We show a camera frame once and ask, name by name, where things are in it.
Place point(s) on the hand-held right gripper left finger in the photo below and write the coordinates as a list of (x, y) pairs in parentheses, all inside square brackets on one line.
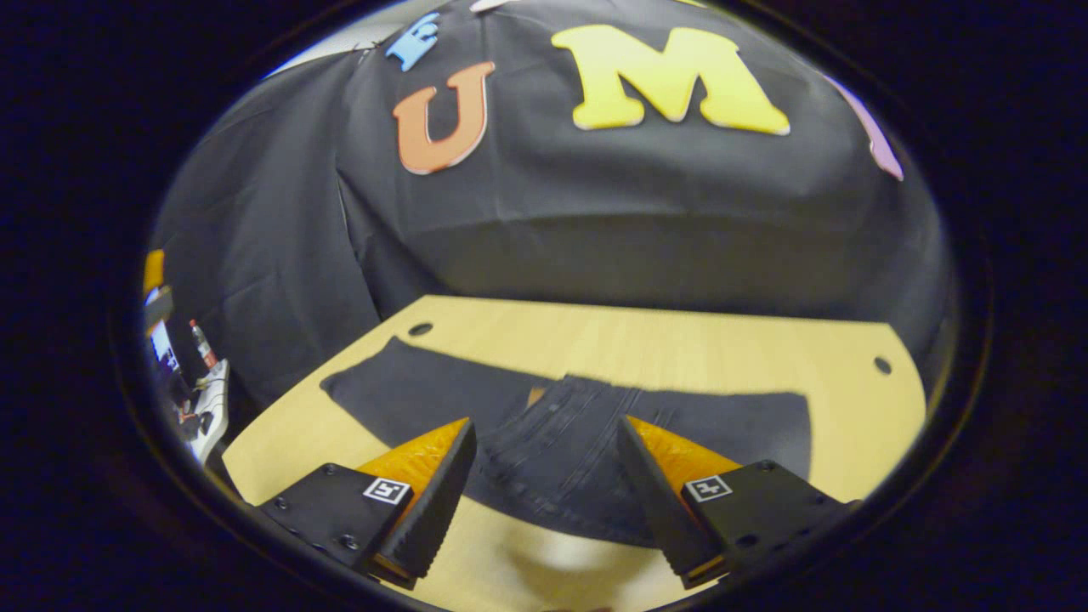
[(438, 501)]

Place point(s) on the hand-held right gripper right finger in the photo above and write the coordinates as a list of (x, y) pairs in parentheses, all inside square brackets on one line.
[(654, 501)]

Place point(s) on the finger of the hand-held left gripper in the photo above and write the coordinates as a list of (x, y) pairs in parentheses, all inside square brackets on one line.
[(153, 272)]

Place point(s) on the black jeans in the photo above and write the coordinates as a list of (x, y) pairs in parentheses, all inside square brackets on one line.
[(552, 459)]

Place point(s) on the computer screen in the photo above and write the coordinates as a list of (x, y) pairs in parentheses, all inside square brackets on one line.
[(161, 344)]

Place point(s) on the clear bottle red label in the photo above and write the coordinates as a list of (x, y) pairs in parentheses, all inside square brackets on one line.
[(203, 347)]

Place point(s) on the black backdrop cloth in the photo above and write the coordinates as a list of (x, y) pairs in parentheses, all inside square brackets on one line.
[(595, 221)]

